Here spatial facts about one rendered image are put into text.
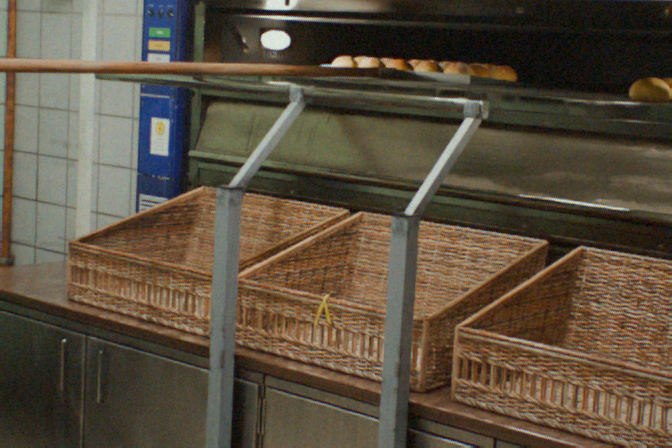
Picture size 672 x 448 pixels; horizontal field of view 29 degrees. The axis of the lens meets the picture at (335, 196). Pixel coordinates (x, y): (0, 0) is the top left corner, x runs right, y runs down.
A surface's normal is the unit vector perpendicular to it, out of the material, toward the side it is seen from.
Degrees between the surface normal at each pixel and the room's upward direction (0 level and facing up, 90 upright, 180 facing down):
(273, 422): 90
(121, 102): 90
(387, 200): 90
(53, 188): 90
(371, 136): 70
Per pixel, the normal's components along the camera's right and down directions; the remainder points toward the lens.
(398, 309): -0.64, 0.05
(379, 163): -0.59, -0.29
